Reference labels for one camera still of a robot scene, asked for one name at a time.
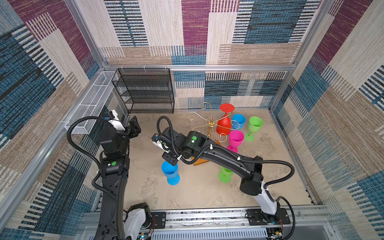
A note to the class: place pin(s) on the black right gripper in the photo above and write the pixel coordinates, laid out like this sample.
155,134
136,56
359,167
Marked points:
173,161

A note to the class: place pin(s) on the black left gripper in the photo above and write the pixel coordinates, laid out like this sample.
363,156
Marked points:
133,128

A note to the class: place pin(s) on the blue wine glass back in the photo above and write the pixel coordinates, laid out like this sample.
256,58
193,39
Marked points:
171,173

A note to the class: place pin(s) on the green wine glass back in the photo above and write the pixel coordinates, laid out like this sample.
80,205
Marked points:
225,175

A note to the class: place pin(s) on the green wine glass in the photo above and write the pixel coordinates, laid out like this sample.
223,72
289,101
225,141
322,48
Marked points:
255,124
225,175

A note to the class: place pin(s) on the red wine glass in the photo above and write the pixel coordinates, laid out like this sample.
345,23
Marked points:
224,124

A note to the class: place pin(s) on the pink wine glass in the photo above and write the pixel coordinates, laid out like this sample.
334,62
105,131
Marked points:
236,138

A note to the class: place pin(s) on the light blue wine glass front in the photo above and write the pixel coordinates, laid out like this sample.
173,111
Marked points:
238,122

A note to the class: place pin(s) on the green wine glass front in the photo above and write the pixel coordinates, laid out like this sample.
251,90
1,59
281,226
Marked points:
255,124

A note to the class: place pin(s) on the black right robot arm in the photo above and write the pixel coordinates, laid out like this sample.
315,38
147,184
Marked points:
190,148

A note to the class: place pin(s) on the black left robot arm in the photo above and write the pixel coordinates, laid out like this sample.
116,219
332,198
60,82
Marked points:
113,173

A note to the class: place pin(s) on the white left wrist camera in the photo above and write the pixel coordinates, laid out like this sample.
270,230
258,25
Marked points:
112,117

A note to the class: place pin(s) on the black wire shelf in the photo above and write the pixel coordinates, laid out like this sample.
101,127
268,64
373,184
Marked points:
145,90

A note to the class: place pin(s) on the white wire basket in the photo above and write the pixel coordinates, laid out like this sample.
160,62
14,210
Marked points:
95,98

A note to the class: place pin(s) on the wooden rack base with gold wire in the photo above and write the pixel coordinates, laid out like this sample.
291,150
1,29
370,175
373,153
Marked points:
210,125

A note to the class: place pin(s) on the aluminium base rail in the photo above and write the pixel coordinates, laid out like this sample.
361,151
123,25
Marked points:
313,222

